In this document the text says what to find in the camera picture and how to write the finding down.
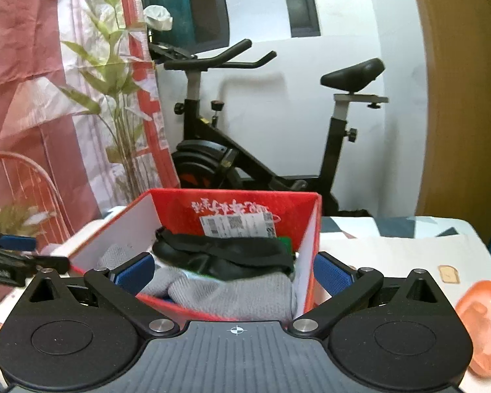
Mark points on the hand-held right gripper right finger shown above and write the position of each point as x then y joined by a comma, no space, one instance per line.
331,274

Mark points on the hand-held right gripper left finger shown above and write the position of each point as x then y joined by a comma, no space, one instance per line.
133,274

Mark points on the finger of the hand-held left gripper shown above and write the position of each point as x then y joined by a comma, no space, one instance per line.
20,265
16,242

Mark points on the red strawberry print box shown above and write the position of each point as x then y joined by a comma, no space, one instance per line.
176,208

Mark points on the grey knitted cloth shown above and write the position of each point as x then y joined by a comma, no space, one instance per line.
245,299

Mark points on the black eye mask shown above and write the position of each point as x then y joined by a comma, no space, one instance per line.
229,254

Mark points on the printed cartoon tablecloth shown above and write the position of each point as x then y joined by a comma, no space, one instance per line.
392,249

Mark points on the black exercise bike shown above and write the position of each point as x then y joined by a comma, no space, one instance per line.
206,155

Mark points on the printed plant backdrop cloth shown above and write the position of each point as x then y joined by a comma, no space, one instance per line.
37,90

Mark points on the orange plastic plate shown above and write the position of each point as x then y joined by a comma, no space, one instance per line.
485,331

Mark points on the wooden door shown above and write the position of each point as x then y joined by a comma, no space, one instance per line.
462,110

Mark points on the white plastic bag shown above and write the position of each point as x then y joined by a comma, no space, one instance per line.
158,17

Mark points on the dark window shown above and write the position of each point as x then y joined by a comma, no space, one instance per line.
180,4

